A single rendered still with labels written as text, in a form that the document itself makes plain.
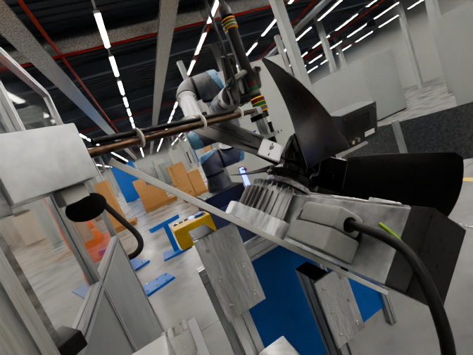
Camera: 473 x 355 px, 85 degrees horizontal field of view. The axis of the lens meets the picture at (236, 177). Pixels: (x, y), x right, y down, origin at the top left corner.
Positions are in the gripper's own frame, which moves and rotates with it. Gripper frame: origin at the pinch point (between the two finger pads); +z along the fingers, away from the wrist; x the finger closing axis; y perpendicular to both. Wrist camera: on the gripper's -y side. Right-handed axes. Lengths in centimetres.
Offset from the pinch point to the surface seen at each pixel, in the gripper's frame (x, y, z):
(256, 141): 7.8, 20.1, 2.4
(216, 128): 16.6, 12.6, -0.7
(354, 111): -67, 27, -32
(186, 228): 32, 43, -34
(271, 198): 14.8, 33.9, 13.2
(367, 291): -44, 122, -39
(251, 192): 17.2, 31.6, 8.2
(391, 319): -52, 145, -37
